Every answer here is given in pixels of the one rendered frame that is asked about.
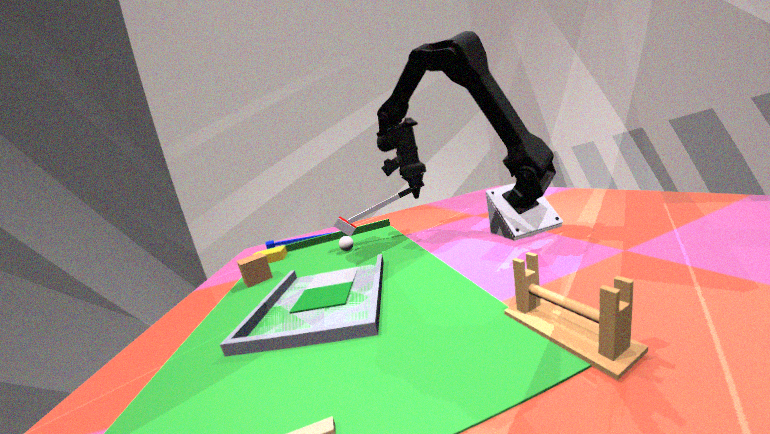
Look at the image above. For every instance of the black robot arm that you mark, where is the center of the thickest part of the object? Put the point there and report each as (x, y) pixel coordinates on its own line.
(463, 59)

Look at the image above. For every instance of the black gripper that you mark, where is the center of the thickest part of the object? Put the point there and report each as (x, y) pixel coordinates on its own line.
(413, 170)

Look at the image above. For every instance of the green flat mat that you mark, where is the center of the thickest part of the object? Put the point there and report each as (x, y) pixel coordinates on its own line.
(445, 359)

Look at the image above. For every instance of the white golf ball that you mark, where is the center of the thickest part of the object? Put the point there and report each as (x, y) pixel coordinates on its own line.
(346, 243)

